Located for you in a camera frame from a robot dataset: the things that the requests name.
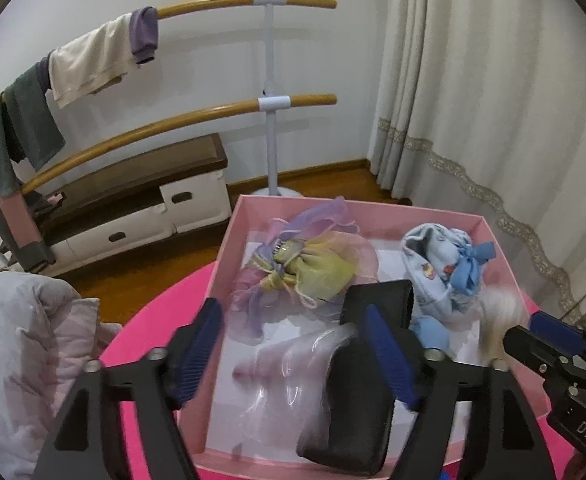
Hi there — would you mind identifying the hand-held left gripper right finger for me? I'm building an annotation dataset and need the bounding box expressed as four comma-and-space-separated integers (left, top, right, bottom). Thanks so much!
365, 305, 556, 480

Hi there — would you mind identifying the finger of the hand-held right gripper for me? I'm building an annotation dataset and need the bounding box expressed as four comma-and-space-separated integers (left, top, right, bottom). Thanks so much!
529, 311, 586, 358
504, 326, 581, 386

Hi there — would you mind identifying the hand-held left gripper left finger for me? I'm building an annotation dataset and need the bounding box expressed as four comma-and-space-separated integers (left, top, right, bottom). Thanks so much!
33, 297, 224, 480

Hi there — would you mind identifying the blue sock ball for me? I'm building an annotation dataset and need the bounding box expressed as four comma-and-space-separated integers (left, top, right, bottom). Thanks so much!
410, 316, 451, 356

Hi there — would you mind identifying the black leather case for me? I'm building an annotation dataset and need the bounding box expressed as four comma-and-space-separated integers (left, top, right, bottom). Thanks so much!
297, 280, 416, 476

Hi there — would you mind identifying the clear pink plastic bag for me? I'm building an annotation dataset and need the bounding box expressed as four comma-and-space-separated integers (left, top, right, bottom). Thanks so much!
233, 324, 358, 441

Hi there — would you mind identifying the pink cardboard box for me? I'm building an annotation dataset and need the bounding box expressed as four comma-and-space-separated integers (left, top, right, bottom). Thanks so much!
190, 194, 558, 478

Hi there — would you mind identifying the light blue printed cloth bundle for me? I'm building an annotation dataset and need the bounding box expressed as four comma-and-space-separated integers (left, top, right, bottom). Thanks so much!
402, 222, 496, 318

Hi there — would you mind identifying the yellow organza bag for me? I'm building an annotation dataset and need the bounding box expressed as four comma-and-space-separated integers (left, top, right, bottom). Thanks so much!
273, 232, 374, 309

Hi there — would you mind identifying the pink tablecloth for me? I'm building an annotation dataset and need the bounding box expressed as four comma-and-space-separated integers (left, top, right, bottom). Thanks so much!
98, 260, 586, 480

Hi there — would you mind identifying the brown and white bench cabinet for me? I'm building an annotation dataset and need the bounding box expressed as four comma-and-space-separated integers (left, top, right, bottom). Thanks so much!
3, 132, 234, 272

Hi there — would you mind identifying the pale pink duvet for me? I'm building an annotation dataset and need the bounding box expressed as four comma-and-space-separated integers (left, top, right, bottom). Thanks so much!
0, 272, 124, 480

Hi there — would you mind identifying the pink and grey cloth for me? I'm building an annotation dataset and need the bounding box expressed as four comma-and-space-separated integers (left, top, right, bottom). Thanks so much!
0, 120, 56, 267

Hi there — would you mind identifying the cream curtain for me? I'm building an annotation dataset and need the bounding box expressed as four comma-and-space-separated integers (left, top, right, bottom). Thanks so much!
368, 0, 586, 321

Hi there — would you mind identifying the dark grey towel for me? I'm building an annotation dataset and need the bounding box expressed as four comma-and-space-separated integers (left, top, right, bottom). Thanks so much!
0, 57, 67, 171

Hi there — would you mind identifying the purple cloth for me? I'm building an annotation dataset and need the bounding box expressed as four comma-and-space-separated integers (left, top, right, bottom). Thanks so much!
130, 6, 160, 65

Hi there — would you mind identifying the wooden barre rail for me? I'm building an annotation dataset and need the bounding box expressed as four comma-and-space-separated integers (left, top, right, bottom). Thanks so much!
0, 0, 338, 106
20, 93, 338, 196

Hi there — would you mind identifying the white barre post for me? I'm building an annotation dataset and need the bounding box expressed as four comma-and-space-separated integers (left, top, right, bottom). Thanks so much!
250, 0, 304, 199

